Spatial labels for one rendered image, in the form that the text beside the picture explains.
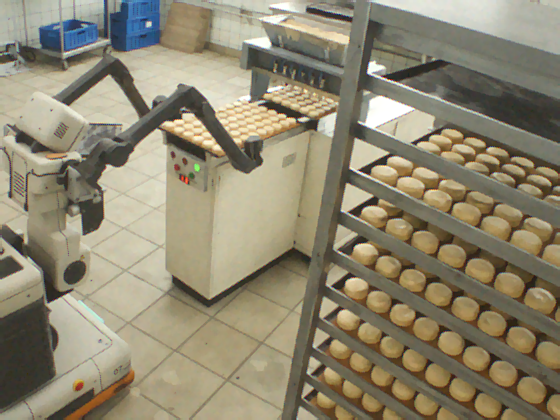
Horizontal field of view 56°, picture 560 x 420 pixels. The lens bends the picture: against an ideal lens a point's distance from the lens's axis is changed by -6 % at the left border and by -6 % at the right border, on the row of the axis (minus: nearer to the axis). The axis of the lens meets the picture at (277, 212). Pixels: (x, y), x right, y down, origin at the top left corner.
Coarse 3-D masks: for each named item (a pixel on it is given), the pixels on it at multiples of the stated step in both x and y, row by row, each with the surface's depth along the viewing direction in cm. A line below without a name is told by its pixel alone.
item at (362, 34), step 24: (360, 0) 84; (360, 24) 85; (360, 48) 87; (360, 72) 89; (360, 96) 92; (336, 120) 95; (336, 144) 97; (336, 168) 99; (336, 192) 101; (336, 216) 105; (312, 264) 111; (312, 288) 113; (312, 312) 116; (312, 336) 121; (288, 384) 130; (288, 408) 133
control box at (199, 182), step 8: (176, 152) 250; (184, 152) 250; (168, 160) 256; (176, 160) 252; (192, 160) 245; (200, 160) 245; (168, 168) 258; (184, 168) 250; (192, 168) 247; (200, 168) 243; (176, 176) 256; (184, 176) 252; (200, 176) 245; (192, 184) 251; (200, 184) 247
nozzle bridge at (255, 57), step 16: (256, 48) 293; (272, 48) 290; (240, 64) 304; (256, 64) 306; (272, 64) 300; (288, 64) 294; (304, 64) 277; (320, 64) 274; (256, 80) 315; (288, 80) 291; (320, 80) 284; (336, 80) 278; (336, 96) 275; (368, 96) 282; (368, 112) 289
